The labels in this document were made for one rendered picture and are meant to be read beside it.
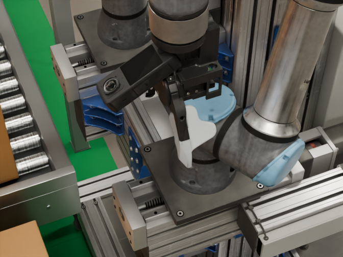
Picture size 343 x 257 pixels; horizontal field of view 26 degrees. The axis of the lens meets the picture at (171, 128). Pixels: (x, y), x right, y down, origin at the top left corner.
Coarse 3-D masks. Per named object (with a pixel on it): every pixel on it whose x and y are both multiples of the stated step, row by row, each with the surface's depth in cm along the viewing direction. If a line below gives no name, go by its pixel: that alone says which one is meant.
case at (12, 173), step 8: (0, 104) 201; (0, 112) 202; (0, 120) 205; (0, 128) 207; (0, 136) 209; (8, 136) 211; (0, 144) 211; (8, 144) 213; (0, 152) 214; (8, 152) 215; (0, 160) 216; (8, 160) 218; (0, 168) 219; (8, 168) 220; (16, 168) 222; (0, 176) 221; (8, 176) 223; (16, 176) 224
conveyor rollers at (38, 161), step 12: (0, 48) 263; (0, 72) 258; (0, 84) 251; (12, 84) 252; (12, 96) 248; (12, 108) 247; (12, 120) 241; (24, 120) 241; (12, 132) 242; (36, 132) 237; (12, 144) 234; (24, 144) 235; (36, 144) 237; (36, 156) 231; (24, 168) 229; (36, 168) 231
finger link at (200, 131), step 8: (192, 112) 102; (192, 120) 102; (200, 120) 103; (176, 128) 101; (192, 128) 102; (200, 128) 103; (208, 128) 103; (176, 136) 102; (192, 136) 103; (200, 136) 103; (208, 136) 103; (176, 144) 103; (184, 144) 102; (192, 144) 103; (200, 144) 103; (184, 152) 102; (184, 160) 104
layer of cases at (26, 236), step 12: (12, 228) 214; (24, 228) 214; (36, 228) 214; (0, 240) 212; (12, 240) 212; (24, 240) 212; (36, 240) 212; (0, 252) 209; (12, 252) 209; (24, 252) 209; (36, 252) 209
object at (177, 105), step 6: (174, 96) 98; (174, 102) 98; (180, 102) 99; (174, 108) 99; (180, 108) 99; (174, 114) 100; (180, 114) 99; (180, 120) 99; (180, 126) 100; (186, 126) 101; (180, 132) 100; (186, 132) 101; (180, 138) 101; (186, 138) 101
